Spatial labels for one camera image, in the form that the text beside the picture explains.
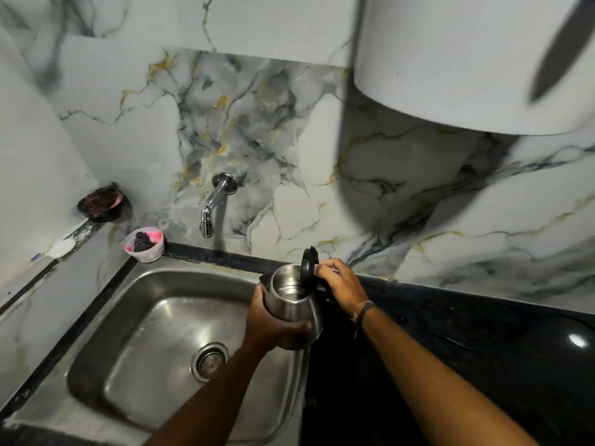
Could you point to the person's left hand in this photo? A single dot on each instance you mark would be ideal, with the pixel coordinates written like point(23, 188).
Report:
point(262, 325)

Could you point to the person's right hand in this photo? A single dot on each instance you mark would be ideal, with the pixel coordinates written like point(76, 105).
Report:
point(343, 285)

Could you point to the person's left thumb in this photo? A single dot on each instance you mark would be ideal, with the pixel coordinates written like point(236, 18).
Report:
point(292, 327)

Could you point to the person's right fingers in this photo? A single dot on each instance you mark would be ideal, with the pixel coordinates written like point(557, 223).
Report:
point(326, 269)

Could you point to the stainless steel electric kettle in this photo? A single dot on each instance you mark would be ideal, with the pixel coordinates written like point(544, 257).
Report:
point(293, 301)

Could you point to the person's left forearm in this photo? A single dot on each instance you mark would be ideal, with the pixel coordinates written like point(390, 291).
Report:
point(218, 397)

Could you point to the person's right forearm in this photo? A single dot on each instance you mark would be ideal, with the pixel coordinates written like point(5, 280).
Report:
point(437, 380)

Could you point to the thread wrist band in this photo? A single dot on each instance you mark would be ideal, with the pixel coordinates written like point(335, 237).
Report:
point(361, 312)

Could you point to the sink drain strainer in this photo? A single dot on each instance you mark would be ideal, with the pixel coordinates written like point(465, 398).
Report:
point(209, 361)

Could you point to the stainless steel sink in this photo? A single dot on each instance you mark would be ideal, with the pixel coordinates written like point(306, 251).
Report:
point(176, 348)

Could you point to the dark scrubber in cup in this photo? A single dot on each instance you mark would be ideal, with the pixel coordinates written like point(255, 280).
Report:
point(142, 241)

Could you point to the dark round soap dish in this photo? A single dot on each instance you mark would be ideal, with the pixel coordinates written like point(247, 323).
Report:
point(102, 202)

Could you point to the white soap bar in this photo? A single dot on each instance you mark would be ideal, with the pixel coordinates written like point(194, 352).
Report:
point(61, 248)

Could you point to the white water heater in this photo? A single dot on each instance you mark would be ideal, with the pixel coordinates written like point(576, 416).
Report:
point(469, 60)

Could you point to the chrome wall tap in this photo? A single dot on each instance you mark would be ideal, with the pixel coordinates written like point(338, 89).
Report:
point(213, 199)

